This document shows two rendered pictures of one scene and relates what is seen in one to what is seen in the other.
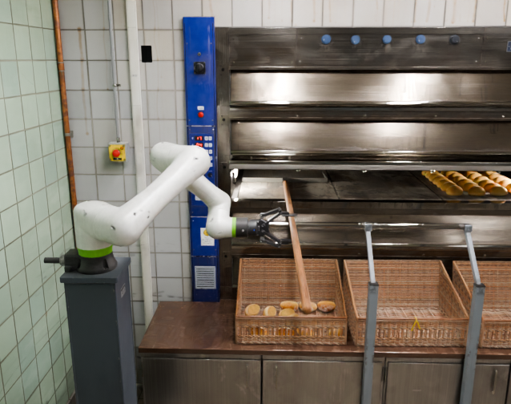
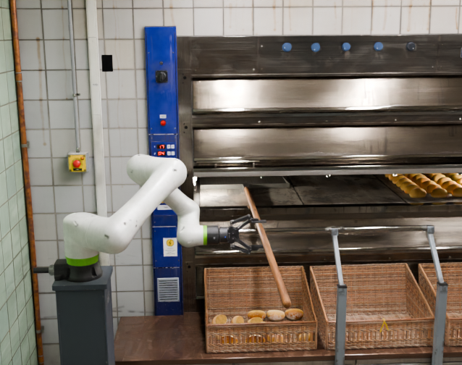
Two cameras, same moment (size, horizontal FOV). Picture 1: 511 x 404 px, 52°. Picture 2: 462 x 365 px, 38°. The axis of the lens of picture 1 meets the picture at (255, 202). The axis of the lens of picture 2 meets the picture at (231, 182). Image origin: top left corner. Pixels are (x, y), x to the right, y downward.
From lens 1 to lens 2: 0.71 m
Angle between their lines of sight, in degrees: 5
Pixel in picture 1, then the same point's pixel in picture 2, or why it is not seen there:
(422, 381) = not seen: outside the picture
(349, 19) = (309, 28)
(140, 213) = (129, 222)
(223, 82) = (185, 90)
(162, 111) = (122, 119)
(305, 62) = (266, 69)
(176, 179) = (158, 190)
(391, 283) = (358, 288)
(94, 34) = (53, 44)
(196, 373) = not seen: outside the picture
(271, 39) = (232, 48)
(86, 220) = (78, 231)
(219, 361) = not seen: outside the picture
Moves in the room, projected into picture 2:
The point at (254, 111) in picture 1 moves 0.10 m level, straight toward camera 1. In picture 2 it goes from (216, 119) to (217, 121)
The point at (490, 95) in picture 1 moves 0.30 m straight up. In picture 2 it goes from (447, 99) to (451, 42)
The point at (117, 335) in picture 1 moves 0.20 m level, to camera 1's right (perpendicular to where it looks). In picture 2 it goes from (105, 340) to (157, 337)
